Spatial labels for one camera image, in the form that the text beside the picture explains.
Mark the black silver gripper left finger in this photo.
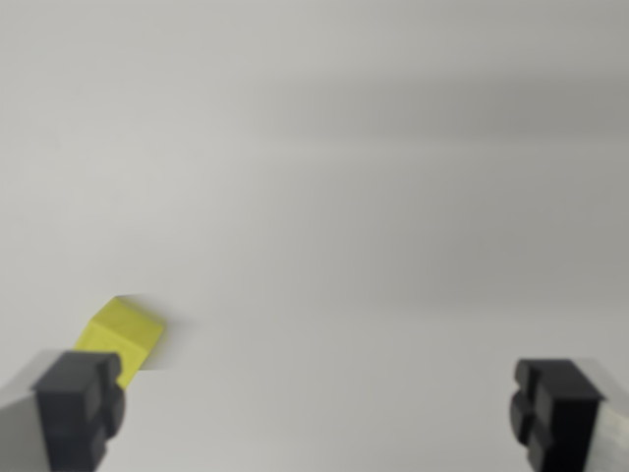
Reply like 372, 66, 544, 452
0, 348, 127, 472

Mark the black silver gripper right finger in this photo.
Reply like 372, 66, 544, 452
508, 357, 629, 472

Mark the yellow cube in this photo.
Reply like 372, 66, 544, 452
72, 295, 166, 389

